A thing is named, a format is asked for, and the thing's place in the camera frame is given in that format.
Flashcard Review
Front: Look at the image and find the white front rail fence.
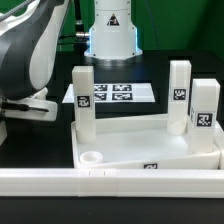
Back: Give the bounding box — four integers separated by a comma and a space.
0, 168, 224, 198

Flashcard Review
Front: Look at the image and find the white block left edge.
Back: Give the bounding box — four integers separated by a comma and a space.
0, 121, 7, 146

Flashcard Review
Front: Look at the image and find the white marker base plate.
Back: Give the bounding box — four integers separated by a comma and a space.
62, 83, 156, 104

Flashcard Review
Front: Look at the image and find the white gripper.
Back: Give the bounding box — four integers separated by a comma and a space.
0, 88, 58, 121

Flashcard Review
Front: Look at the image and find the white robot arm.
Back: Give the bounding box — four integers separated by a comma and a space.
0, 0, 142, 121

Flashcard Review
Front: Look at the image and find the white desk top tray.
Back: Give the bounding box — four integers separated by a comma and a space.
72, 114, 221, 170

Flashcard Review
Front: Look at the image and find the black cable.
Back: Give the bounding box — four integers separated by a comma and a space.
58, 31, 90, 44

